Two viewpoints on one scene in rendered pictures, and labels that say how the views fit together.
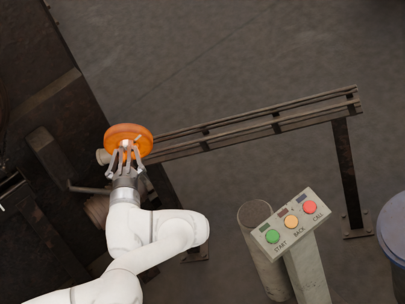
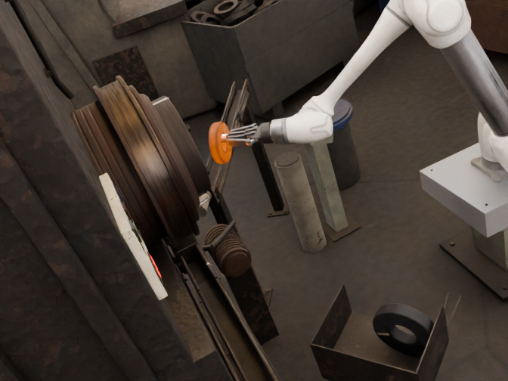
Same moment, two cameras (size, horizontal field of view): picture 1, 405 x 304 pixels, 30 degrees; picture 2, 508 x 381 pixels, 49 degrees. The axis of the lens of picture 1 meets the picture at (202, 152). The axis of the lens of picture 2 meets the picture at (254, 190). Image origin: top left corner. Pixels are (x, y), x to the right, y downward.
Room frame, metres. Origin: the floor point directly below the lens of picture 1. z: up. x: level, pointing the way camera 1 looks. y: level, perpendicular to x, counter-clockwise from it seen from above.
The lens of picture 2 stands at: (1.38, 2.00, 1.78)
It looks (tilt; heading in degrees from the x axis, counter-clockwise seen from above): 33 degrees down; 277
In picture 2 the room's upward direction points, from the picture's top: 20 degrees counter-clockwise
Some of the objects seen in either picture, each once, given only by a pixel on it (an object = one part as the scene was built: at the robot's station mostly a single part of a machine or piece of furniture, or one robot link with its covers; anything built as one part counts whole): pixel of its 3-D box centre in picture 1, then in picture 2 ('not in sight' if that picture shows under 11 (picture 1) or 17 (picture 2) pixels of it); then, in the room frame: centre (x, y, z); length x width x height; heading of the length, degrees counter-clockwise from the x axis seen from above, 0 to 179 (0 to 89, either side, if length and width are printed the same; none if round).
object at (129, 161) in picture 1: (129, 161); (243, 134); (1.55, 0.22, 0.85); 0.11 x 0.01 x 0.04; 163
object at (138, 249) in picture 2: not in sight; (132, 233); (1.76, 1.07, 1.15); 0.26 x 0.02 x 0.18; 109
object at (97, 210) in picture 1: (133, 230); (243, 286); (1.75, 0.35, 0.27); 0.22 x 0.13 x 0.53; 109
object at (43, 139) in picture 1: (52, 158); (179, 240); (1.86, 0.49, 0.68); 0.11 x 0.08 x 0.24; 19
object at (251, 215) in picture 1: (268, 253); (301, 203); (1.43, -0.08, 0.26); 0.12 x 0.12 x 0.52
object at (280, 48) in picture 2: not in sight; (267, 39); (1.35, -2.02, 0.39); 1.03 x 0.83 x 0.77; 34
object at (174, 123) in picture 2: not in sight; (181, 146); (1.67, 0.68, 1.11); 0.28 x 0.06 x 0.28; 109
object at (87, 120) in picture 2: not in sight; (120, 175); (1.84, 0.74, 1.11); 0.47 x 0.10 x 0.47; 109
